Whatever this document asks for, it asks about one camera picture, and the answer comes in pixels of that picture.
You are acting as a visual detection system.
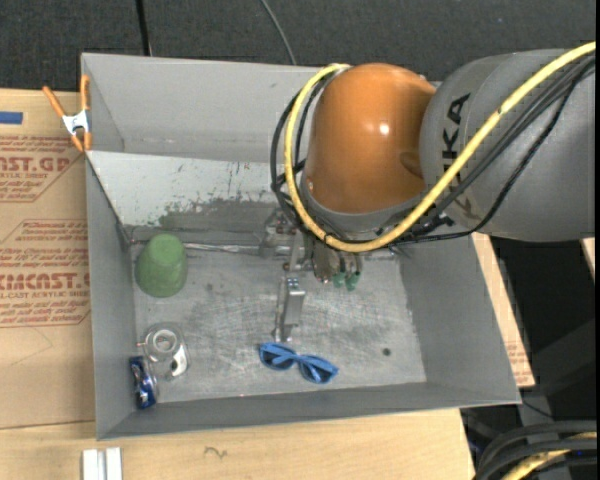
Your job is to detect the green cup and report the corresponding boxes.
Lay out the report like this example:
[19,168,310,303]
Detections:
[133,232,189,300]

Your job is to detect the blue sunglasses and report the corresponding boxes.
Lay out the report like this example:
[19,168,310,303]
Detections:
[257,341,341,385]

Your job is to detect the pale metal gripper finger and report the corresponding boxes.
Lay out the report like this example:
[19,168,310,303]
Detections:
[272,274,288,343]
[282,275,308,343]

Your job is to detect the brown cardboard board red print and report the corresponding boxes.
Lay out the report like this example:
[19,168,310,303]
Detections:
[0,86,537,432]

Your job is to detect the grey metal bin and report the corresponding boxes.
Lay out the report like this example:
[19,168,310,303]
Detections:
[79,51,524,442]

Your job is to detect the clear glass jar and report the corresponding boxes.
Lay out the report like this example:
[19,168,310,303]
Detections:
[143,321,192,382]

